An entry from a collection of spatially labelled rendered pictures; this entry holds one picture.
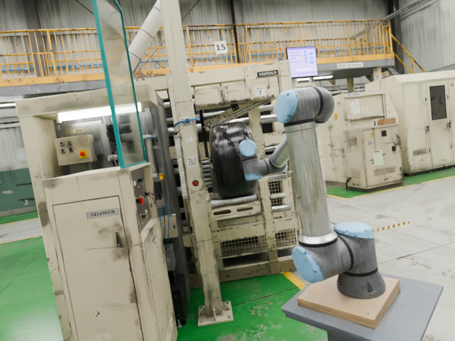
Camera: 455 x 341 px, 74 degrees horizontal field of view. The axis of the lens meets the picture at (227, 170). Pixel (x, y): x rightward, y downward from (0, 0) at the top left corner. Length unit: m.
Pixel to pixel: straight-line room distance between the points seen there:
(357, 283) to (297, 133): 0.65
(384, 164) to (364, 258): 5.32
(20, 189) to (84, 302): 10.18
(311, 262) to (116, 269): 0.91
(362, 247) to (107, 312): 1.20
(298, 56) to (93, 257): 5.19
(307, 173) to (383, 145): 5.47
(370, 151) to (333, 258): 5.22
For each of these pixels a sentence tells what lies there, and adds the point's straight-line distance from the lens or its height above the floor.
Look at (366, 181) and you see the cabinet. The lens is 6.36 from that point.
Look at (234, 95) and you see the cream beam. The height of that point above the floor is 1.70.
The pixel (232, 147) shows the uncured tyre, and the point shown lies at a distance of 2.05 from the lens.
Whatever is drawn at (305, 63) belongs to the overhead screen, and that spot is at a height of 2.56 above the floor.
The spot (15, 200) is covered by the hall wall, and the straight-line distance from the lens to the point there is 11.85.
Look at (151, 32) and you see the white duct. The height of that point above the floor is 2.27.
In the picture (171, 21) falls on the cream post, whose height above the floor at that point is 2.22.
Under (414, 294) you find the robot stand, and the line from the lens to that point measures 1.55.
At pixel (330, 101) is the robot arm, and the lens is 1.23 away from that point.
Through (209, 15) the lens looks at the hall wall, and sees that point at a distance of 12.55.
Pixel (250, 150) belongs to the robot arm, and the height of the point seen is 1.27.
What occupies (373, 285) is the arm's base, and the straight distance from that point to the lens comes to 1.40.
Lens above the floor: 1.32
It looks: 5 degrees down
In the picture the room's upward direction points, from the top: 8 degrees counter-clockwise
